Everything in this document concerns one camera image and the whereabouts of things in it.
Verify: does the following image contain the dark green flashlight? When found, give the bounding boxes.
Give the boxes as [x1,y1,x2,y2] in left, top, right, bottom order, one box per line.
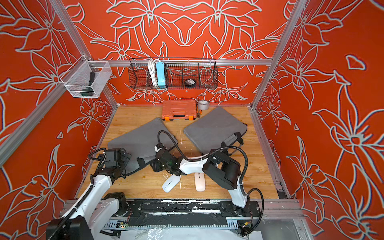
[81,72,96,97]

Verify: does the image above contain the white coiled cable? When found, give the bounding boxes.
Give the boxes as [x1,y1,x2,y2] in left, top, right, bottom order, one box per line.
[147,59,160,88]

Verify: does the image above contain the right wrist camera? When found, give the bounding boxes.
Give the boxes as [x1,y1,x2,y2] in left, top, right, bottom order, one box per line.
[155,143,165,153]

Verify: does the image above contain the grey laptop bag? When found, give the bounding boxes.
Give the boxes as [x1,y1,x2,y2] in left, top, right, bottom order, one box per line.
[108,118,170,177]
[184,107,248,154]

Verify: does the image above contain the orange tool case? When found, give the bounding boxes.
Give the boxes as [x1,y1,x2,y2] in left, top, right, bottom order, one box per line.
[162,100,198,121]

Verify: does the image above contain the small black square device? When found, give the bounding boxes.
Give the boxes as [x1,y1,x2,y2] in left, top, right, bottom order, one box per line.
[185,79,197,89]

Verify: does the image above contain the light blue power bank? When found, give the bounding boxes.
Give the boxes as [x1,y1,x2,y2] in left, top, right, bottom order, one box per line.
[156,62,166,89]

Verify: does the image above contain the pink computer mouse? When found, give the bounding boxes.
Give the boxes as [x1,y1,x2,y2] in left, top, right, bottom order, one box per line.
[194,173,206,192]

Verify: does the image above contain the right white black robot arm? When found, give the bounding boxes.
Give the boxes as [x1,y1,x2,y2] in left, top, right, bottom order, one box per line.
[155,130,265,237]

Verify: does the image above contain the grey duct tape roll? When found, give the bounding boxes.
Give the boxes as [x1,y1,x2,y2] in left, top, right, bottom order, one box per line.
[198,100,210,111]

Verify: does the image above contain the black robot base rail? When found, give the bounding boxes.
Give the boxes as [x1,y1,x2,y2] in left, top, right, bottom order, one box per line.
[103,199,261,231]

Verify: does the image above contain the white computer mouse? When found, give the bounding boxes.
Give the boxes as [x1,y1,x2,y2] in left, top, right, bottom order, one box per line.
[162,175,181,193]

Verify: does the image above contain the black wire wall basket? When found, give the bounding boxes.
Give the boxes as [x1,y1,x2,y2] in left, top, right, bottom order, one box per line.
[128,57,219,90]

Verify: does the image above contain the clear acrylic wall box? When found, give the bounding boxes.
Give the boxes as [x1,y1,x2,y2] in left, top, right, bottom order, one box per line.
[60,56,112,99]

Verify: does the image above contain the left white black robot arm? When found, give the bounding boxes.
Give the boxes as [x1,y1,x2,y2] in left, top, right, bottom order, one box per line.
[46,148,132,240]

